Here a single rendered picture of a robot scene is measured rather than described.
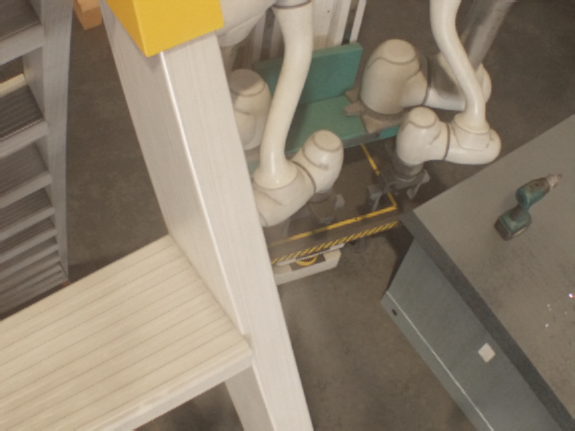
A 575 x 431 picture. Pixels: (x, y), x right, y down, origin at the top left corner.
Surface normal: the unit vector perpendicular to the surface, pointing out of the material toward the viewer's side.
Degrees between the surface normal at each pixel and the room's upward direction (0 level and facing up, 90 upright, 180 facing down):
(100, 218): 0
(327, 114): 0
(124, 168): 0
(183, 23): 64
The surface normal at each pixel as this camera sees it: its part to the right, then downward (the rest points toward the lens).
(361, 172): 0.11, -0.54
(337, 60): 0.37, 0.80
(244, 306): 0.56, 0.44
